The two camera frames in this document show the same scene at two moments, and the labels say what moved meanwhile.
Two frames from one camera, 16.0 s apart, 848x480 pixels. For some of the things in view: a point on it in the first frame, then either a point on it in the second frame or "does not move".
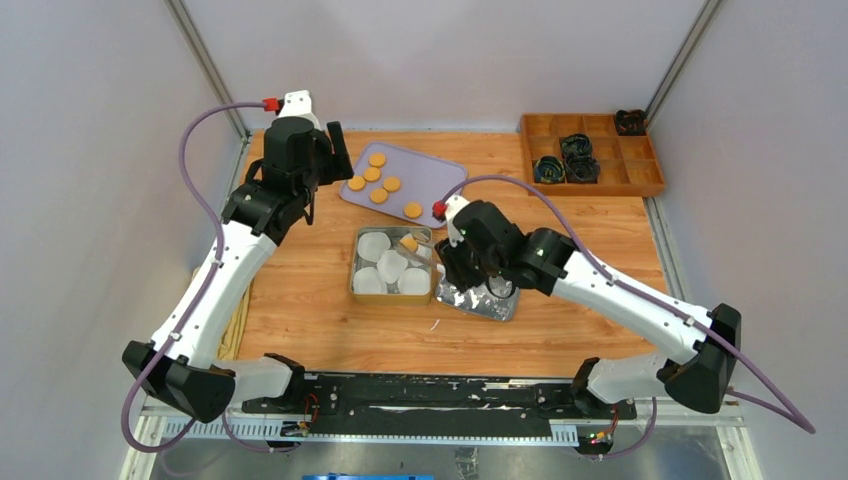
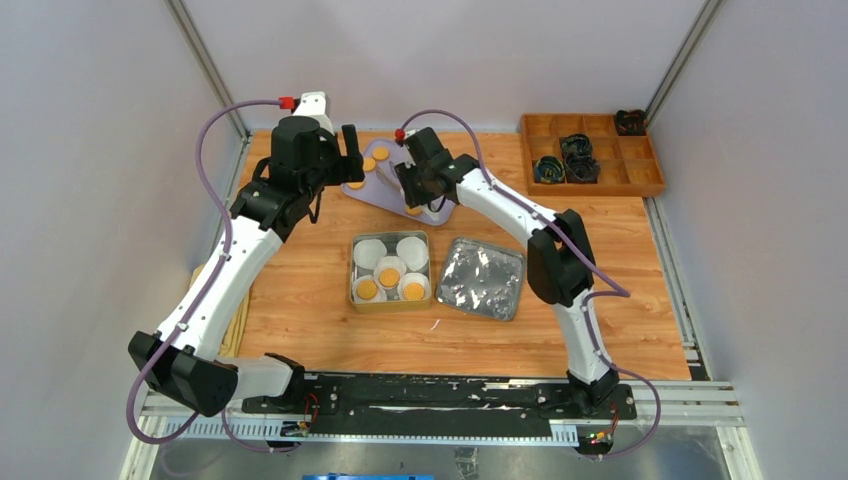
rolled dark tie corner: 631,122 does not move
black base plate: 365,404 does not move
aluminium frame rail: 207,64 does not move
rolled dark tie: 581,168 does not move
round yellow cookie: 391,184 -> 389,277
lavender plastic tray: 405,181 does not move
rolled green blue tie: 575,145 does not move
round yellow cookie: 378,195 -> 367,290
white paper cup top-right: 425,249 does not move
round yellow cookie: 409,243 -> 413,291
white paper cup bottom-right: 414,281 does not move
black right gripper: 451,254 -> 414,197
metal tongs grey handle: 424,237 -> 392,173
